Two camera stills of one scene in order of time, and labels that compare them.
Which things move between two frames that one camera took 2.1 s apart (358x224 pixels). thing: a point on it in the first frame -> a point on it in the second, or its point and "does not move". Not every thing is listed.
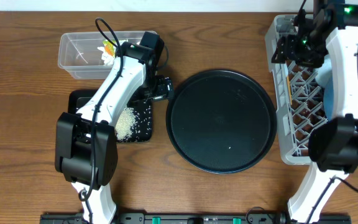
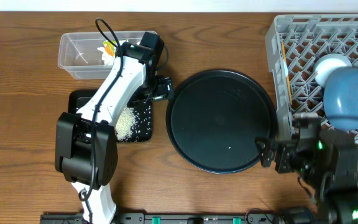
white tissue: x=107 y=58 does not move
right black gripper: x=286 y=47 -> x=279 y=156
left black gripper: x=162 y=88 does not move
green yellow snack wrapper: x=110 y=48 does not move
